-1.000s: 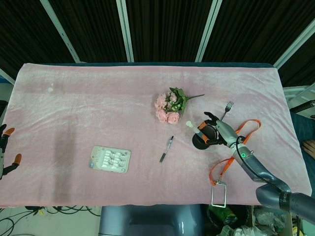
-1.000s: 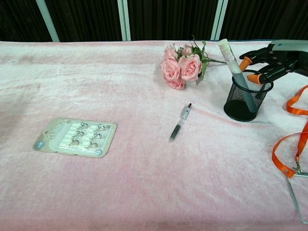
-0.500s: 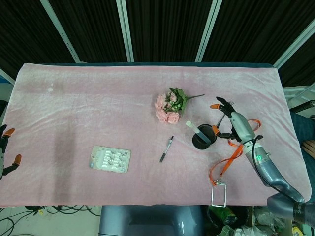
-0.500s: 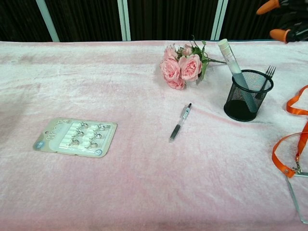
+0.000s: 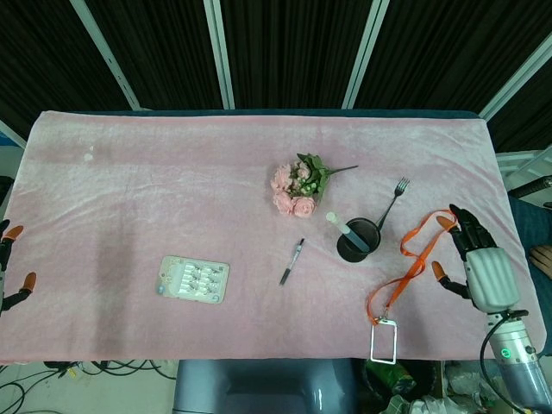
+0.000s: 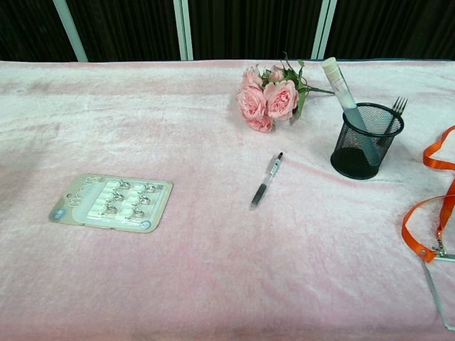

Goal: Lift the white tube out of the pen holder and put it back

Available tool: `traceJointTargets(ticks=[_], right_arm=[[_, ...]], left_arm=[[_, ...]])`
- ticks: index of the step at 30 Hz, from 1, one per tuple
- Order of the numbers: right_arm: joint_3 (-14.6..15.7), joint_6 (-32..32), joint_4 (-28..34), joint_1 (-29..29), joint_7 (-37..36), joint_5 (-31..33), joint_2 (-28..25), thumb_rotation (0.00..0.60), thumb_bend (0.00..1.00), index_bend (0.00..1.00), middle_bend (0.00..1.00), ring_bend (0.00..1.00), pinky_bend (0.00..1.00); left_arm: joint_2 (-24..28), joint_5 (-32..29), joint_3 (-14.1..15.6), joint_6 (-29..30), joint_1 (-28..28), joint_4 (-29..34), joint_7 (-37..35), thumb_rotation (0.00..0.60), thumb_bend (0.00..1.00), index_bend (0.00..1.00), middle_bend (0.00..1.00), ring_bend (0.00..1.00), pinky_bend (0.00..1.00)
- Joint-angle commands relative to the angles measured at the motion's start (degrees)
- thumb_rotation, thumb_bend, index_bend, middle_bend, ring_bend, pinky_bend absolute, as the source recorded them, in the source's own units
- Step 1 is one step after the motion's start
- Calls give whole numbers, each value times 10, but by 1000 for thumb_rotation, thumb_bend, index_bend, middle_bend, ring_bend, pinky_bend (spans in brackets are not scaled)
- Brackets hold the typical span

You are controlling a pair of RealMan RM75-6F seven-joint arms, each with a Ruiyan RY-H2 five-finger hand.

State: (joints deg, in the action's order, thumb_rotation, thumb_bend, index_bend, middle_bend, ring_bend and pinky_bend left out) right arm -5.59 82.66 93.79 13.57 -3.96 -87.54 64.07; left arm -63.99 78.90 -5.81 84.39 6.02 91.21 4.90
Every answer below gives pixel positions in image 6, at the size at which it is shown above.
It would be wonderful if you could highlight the white tube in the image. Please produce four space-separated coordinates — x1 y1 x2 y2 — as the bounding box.
321 57 378 159

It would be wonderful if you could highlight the black metal mesh pen holder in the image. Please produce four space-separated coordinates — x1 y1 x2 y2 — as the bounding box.
330 102 405 180

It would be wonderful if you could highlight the clear black gel pen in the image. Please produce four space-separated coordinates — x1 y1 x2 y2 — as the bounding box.
249 151 284 211

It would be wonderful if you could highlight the pink artificial rose bouquet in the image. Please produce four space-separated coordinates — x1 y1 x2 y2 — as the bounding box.
235 52 337 134

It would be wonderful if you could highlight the pink plush table cloth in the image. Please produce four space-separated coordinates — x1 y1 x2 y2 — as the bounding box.
0 59 455 341

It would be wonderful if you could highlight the metal hooks blister pack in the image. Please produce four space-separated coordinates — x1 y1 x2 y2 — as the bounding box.
48 173 174 234

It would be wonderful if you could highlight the black pleated curtain panel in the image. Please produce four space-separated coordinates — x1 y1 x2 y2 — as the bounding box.
325 0 455 61
187 0 323 61
65 0 182 63
0 0 77 63

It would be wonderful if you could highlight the dark metal fork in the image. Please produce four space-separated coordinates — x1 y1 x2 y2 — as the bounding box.
378 96 410 147

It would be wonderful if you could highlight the clear badge holder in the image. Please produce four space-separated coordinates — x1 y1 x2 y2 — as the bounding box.
421 248 455 332

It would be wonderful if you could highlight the aluminium frame post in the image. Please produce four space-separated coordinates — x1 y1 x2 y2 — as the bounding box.
173 0 195 62
52 0 89 63
310 0 338 60

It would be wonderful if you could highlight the orange lanyard strap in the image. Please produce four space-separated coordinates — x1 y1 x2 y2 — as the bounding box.
401 124 455 264

